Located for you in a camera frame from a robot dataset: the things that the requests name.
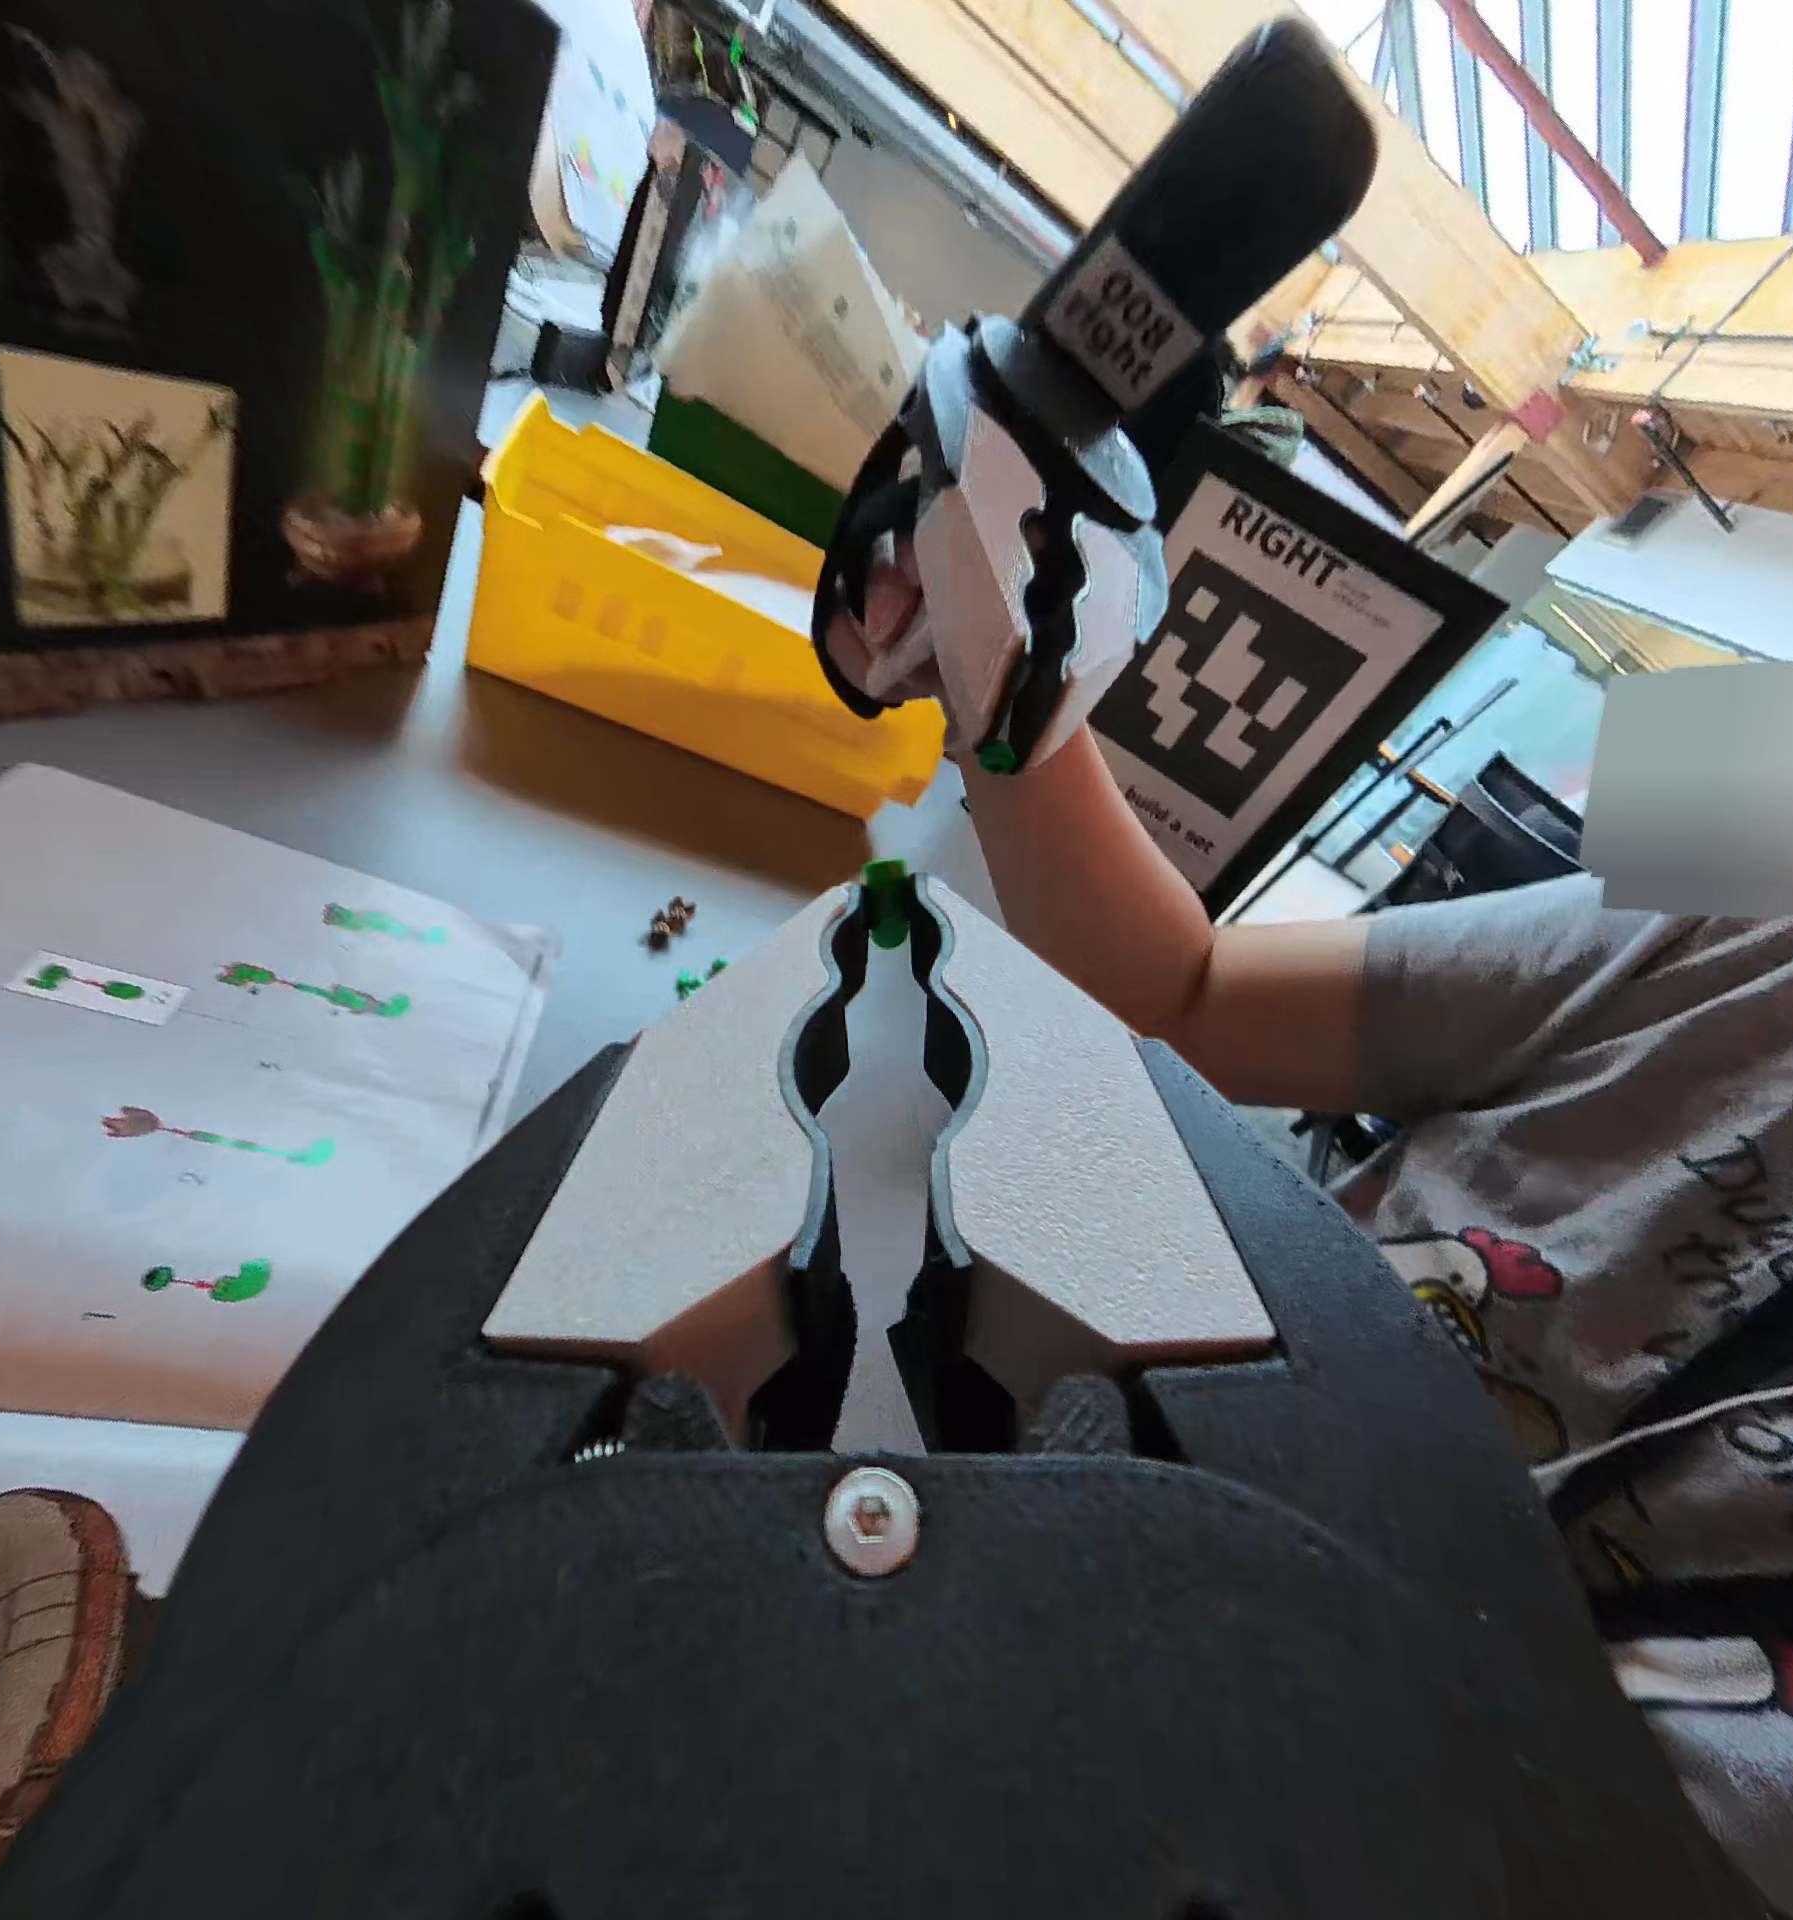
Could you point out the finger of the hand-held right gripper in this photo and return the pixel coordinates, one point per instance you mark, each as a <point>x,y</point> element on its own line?
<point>1121,601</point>
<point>979,601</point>

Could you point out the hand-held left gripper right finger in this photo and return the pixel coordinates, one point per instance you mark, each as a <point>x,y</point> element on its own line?
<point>1105,1199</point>

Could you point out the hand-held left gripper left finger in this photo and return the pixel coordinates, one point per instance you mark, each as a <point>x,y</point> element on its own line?
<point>656,1199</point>

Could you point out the small green lego piece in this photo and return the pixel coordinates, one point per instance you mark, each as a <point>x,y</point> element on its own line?
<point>998,754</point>

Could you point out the small green lego connector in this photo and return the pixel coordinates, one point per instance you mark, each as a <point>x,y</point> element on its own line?
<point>883,900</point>

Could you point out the person's right forearm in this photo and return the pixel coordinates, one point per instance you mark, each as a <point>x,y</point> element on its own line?
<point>1105,900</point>

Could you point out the scattered green lego clips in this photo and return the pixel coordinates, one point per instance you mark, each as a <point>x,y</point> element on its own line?
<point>699,979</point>

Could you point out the small brown lego pieces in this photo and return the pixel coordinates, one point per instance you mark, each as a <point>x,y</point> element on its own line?
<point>672,923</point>

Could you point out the lego instruction booklet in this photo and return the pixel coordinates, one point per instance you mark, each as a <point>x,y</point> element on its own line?
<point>236,1081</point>

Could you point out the black lego set box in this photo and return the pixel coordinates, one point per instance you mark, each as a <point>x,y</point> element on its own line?
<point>236,225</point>

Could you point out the person's right hand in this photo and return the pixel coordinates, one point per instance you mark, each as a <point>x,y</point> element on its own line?
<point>896,615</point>

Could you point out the black framed marker sign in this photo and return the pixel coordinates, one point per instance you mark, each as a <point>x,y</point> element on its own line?
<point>1287,675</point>

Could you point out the clear plastic bag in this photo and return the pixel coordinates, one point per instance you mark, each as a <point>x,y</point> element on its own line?
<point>700,555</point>

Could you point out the yellow plastic bin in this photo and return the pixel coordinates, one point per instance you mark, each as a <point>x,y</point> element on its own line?
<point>656,659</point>

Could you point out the white printed paper sheets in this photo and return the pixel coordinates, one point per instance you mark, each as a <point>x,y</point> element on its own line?
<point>792,331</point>

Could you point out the black mesh office chair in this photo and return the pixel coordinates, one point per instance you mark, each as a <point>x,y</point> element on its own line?
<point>1497,839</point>

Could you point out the person in grey shirt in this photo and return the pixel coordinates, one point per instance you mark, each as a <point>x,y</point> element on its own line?
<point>1586,1125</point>

